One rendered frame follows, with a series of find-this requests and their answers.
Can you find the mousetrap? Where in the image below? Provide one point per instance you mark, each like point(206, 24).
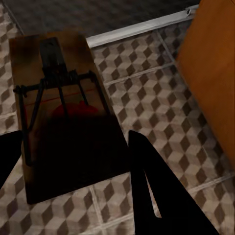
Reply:
point(71, 135)

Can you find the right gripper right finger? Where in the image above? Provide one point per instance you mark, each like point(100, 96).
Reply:
point(180, 213)

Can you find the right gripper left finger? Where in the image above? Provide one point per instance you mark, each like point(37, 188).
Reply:
point(10, 152)

